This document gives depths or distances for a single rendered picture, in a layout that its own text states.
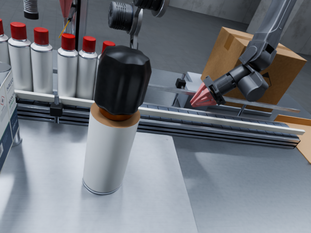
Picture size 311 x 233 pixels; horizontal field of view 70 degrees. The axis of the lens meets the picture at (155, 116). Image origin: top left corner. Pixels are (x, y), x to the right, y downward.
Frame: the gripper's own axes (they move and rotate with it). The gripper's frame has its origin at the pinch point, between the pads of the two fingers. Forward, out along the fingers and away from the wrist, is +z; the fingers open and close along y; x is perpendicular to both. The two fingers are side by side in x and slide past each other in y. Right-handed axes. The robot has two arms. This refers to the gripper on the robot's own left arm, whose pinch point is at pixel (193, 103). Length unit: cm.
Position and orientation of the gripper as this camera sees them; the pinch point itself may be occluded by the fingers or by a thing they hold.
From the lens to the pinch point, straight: 77.5
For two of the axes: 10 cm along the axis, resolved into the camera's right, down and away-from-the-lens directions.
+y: 1.3, 6.2, -7.7
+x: 5.6, 6.0, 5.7
